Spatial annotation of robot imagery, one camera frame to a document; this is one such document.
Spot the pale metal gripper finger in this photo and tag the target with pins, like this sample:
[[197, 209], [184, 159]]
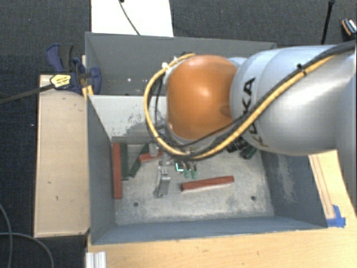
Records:
[[158, 187], [166, 184]]

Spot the short red-brown flat block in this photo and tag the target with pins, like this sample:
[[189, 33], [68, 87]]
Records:
[[147, 157]]

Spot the dark green flat block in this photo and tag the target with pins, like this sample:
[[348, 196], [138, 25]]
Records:
[[248, 152], [124, 160], [137, 163]]

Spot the grey metal bin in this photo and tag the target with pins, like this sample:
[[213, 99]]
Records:
[[195, 205]]

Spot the long red-brown flat block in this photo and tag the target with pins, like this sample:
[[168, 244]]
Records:
[[117, 172]]

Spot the pale wood board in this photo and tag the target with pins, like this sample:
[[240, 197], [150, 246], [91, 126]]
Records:
[[61, 163]]

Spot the black cylinder on white bracket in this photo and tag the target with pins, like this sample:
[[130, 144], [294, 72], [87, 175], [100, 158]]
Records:
[[237, 144]]

